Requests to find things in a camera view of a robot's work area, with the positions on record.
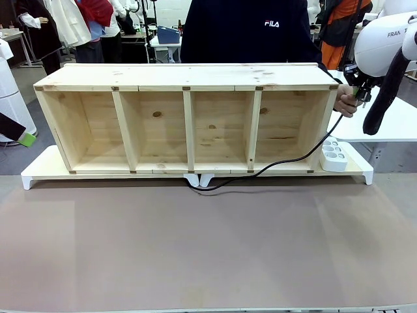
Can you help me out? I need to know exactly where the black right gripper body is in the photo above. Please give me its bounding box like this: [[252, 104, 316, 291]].
[[343, 63, 373, 89]]

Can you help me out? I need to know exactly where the black power cable with plug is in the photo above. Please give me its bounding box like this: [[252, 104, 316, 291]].
[[187, 86, 372, 198]]

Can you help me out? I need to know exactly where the person's hand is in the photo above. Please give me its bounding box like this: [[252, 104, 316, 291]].
[[332, 83, 360, 119]]

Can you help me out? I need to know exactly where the white side table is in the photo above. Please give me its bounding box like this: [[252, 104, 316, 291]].
[[326, 68, 417, 143]]

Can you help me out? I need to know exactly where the person in orange black jacket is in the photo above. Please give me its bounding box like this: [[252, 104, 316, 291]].
[[319, 0, 373, 71]]

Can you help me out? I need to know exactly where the white wood-top riser stand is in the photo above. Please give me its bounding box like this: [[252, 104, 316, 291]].
[[21, 145, 199, 191]]

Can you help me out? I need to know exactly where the white power strip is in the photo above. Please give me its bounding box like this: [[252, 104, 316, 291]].
[[320, 136, 350, 173]]

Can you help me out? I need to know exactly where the person in white lab coat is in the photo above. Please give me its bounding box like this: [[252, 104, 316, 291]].
[[379, 0, 417, 16]]

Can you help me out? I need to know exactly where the grey table with metal legs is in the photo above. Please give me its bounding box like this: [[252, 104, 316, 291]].
[[0, 29, 43, 69]]

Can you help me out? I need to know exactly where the mannequin in black coat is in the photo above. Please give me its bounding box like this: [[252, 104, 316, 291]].
[[14, 0, 63, 76]]

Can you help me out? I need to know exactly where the person in navy FILA sweater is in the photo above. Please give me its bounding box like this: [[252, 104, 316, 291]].
[[180, 0, 341, 86]]

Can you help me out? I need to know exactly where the hanging white coat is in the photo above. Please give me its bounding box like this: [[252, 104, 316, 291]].
[[51, 0, 93, 48]]

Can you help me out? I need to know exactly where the light wooden four-compartment shelf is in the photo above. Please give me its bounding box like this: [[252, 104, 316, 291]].
[[33, 63, 339, 175]]

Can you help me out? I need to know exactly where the black stand pole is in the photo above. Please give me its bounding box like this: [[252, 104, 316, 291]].
[[142, 0, 156, 64]]

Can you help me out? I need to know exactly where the white background table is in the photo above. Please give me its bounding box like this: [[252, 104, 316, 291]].
[[150, 35, 183, 64]]

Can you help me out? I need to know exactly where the blue box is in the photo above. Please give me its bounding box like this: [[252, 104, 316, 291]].
[[157, 25, 182, 45]]

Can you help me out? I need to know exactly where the black braided cable sleeve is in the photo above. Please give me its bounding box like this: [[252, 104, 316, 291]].
[[362, 45, 417, 136]]

